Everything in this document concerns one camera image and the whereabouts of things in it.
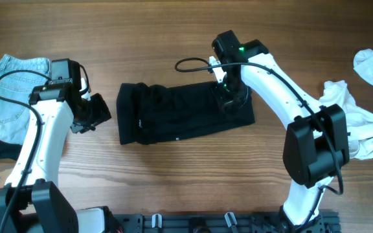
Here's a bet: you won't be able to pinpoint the black t-shirt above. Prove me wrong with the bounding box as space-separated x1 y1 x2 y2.
116 82 255 145

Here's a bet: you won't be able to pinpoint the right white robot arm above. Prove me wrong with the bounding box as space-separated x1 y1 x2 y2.
209 30 350 232

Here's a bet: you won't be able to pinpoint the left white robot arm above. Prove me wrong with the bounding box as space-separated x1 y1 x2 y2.
0 58 120 232

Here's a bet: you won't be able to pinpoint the light blue denim jeans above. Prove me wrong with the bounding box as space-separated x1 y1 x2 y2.
0 54 51 144

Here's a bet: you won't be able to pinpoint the white crumpled shirt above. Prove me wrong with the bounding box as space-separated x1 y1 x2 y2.
319 49 373 160

